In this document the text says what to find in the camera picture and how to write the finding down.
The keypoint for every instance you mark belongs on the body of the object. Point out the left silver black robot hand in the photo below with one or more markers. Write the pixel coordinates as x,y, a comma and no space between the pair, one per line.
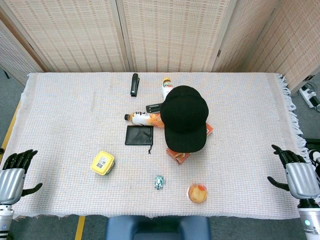
11,178

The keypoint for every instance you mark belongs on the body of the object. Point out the black rectangular device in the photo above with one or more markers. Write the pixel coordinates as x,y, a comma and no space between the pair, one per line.
154,108

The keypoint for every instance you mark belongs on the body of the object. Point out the woven fringed tablecloth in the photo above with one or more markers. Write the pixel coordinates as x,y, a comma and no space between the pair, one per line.
75,125

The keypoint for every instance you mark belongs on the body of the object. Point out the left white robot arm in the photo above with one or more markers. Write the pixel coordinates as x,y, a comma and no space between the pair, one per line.
5,220

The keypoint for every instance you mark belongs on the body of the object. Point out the white power strip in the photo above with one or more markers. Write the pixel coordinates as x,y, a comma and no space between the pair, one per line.
309,96

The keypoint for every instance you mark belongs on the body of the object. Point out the orange fruit jelly cup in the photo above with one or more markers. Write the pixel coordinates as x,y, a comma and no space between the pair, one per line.
197,193

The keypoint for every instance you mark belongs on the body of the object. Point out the orange tea drink bottle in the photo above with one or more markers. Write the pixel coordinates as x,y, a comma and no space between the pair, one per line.
143,118

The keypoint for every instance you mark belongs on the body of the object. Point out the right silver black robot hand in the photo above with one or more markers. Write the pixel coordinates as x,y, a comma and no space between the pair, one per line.
298,178

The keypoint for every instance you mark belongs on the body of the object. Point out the woven folding screen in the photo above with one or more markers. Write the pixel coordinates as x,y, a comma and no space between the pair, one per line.
160,35

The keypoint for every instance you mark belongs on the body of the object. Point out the yellow lidded container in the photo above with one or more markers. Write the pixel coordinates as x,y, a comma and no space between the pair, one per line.
102,163

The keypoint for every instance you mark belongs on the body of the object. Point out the orange cardboard box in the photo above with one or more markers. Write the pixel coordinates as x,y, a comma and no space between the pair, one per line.
180,155

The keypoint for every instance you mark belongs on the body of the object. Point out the black baseball cap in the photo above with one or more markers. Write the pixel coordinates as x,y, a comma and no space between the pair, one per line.
184,119

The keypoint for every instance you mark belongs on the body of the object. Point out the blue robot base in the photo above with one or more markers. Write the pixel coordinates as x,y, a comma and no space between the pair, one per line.
157,228

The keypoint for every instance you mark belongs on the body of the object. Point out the white yellow-capped drink bottle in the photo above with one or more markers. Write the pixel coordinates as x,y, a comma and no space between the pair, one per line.
165,88

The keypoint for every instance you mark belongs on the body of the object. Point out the black stapler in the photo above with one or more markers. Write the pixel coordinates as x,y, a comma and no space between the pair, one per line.
134,84

